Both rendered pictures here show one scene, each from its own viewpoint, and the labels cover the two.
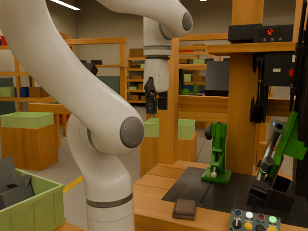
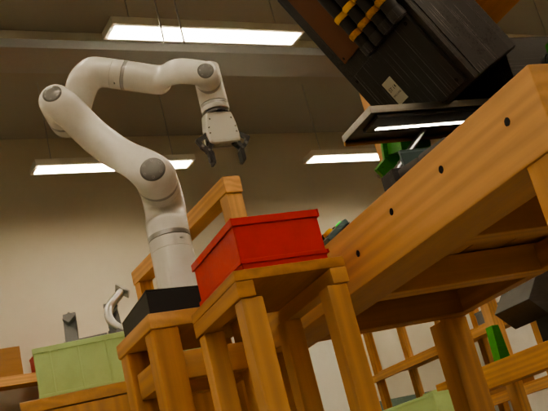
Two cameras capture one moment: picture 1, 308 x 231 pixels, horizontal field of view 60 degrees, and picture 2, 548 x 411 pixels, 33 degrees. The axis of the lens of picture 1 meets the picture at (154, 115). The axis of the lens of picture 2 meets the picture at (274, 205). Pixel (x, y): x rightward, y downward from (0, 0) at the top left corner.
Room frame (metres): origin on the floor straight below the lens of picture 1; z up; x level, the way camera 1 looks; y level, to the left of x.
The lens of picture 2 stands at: (-0.98, -1.80, 0.30)
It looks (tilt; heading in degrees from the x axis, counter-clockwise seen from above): 18 degrees up; 43
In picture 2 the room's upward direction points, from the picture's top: 14 degrees counter-clockwise
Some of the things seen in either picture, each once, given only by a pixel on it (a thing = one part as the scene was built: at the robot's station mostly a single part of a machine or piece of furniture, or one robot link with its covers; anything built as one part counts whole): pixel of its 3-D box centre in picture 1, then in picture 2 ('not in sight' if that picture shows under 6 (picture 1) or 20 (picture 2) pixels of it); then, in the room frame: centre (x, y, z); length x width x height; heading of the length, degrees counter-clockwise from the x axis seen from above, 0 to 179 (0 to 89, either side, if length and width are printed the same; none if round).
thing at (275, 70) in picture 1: (284, 69); not in sight; (1.23, -0.60, 1.42); 0.17 x 0.12 x 0.15; 67
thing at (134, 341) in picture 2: not in sight; (188, 329); (0.64, 0.11, 0.83); 0.32 x 0.32 x 0.04; 71
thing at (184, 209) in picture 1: (184, 208); not in sight; (0.91, -0.11, 0.91); 0.10 x 0.08 x 0.03; 168
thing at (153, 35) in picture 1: (158, 24); (209, 84); (0.82, -0.01, 1.55); 0.09 x 0.08 x 0.13; 44
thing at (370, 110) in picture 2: not in sight; (426, 121); (0.88, -0.65, 1.11); 0.39 x 0.16 x 0.03; 157
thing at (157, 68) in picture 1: (157, 73); (219, 128); (0.82, -0.01, 1.41); 0.10 x 0.07 x 0.11; 157
